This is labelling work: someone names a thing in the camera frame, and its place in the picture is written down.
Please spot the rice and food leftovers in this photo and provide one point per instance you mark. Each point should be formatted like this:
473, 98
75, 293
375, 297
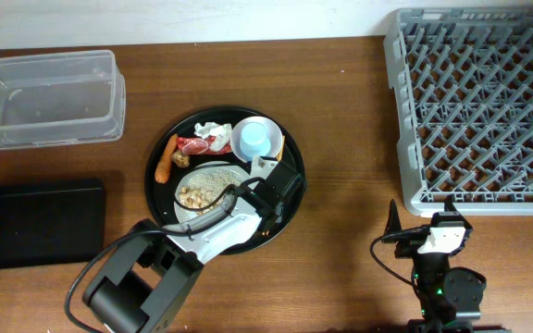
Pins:
202, 187

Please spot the right wooden chopstick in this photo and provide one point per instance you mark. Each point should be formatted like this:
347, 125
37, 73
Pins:
281, 149

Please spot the white bowl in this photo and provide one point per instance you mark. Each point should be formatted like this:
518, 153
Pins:
274, 133

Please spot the pale green plate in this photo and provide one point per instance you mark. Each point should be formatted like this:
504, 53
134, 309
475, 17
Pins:
183, 217

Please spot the clear plastic bin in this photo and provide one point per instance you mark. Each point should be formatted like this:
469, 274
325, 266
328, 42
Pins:
61, 99

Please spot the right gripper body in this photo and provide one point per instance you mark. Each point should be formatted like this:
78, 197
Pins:
409, 249

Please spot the brown food scrap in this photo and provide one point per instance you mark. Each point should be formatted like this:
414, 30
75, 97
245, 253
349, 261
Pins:
180, 159

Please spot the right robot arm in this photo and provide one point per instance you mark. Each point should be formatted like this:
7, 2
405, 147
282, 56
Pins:
449, 297

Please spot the red snack wrapper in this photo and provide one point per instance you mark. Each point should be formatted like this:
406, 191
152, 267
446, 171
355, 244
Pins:
197, 146

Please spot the white tissue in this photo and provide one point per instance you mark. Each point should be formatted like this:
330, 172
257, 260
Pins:
219, 133

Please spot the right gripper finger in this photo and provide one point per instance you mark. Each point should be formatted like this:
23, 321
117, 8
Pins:
393, 225
448, 206

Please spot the orange carrot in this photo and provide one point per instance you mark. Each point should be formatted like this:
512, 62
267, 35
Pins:
163, 167

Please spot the black rectangular tray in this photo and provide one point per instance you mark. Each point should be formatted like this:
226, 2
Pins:
51, 223

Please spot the light blue cup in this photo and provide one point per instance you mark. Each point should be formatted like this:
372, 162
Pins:
254, 140

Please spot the round black serving tray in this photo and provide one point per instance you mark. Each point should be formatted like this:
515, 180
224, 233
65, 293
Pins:
160, 197

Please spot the grey dishwasher rack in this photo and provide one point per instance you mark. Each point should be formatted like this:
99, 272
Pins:
463, 84

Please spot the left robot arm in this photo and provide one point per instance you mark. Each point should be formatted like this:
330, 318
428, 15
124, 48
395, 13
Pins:
147, 274

